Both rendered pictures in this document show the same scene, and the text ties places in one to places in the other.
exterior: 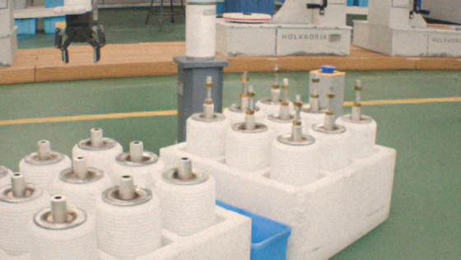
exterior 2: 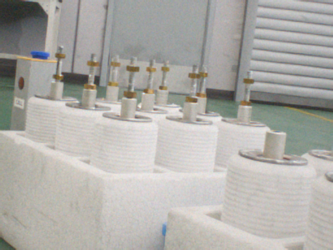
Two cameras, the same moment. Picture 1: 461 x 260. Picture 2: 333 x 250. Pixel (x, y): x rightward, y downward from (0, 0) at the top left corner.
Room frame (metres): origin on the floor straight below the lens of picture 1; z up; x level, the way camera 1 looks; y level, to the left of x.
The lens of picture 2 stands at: (1.00, 0.95, 0.35)
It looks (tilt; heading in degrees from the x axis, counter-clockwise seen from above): 4 degrees down; 284
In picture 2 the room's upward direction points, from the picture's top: 7 degrees clockwise
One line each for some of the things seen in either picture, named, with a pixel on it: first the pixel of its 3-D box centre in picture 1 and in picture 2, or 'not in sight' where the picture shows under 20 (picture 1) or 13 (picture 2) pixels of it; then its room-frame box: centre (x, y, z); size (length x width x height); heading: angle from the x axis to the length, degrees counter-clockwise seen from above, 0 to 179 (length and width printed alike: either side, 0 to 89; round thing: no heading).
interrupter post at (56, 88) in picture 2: (275, 96); (56, 91); (1.40, -0.12, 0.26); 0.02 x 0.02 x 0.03
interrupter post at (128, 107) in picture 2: (208, 111); (128, 109); (1.22, 0.04, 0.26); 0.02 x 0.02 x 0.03
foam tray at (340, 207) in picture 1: (280, 186); (136, 201); (1.23, -0.13, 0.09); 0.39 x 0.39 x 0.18; 48
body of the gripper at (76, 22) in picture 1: (78, 25); not in sight; (1.53, 0.40, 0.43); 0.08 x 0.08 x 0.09
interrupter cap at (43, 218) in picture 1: (60, 217); not in sight; (0.67, 0.22, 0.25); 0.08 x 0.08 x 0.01
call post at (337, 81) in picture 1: (323, 129); (31, 135); (1.50, -0.27, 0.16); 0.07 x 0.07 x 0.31; 48
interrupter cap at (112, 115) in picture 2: (208, 117); (127, 118); (1.22, 0.04, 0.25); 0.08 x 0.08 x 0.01
